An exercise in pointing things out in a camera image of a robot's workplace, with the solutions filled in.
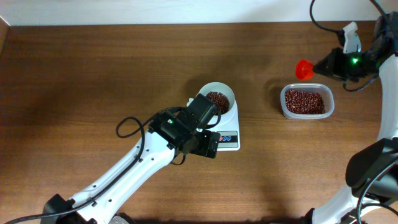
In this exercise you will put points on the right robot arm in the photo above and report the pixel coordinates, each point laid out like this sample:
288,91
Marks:
371,174

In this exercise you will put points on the white digital kitchen scale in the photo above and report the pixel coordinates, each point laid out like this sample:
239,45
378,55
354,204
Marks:
228,128

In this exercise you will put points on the white round bowl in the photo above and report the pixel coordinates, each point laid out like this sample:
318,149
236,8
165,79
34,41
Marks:
220,94

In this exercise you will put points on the red beans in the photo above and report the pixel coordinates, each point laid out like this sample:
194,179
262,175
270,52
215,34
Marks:
301,102

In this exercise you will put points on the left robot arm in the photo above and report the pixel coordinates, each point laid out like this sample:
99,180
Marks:
172,131

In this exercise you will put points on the orange measuring scoop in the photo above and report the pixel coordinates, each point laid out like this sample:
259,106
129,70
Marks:
304,70

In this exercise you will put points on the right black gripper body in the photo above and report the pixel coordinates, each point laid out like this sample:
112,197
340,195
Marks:
325,66

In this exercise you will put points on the clear plastic container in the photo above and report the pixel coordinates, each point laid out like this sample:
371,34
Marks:
323,90

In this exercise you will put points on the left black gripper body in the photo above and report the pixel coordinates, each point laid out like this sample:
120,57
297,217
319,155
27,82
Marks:
210,143

